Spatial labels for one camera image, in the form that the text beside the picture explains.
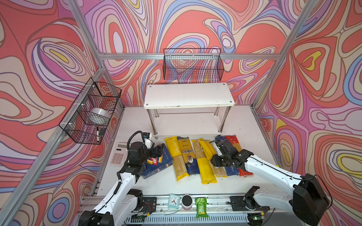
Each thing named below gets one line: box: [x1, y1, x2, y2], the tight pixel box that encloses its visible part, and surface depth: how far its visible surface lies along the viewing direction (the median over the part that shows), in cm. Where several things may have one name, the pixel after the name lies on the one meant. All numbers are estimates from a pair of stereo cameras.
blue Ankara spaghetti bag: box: [177, 136, 201, 175], surface depth 90 cm
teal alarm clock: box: [167, 193, 181, 210], surface depth 75 cm
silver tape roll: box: [90, 107, 110, 119], surface depth 75 cm
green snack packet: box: [194, 197, 209, 219], surface depth 73 cm
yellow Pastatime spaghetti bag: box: [164, 136, 190, 182], surface depth 90 cm
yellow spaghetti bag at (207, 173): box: [191, 139, 218, 185], surface depth 86 cm
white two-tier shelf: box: [143, 82, 235, 137], surface depth 85 cm
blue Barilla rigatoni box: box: [141, 143, 173, 179], surface depth 84 cm
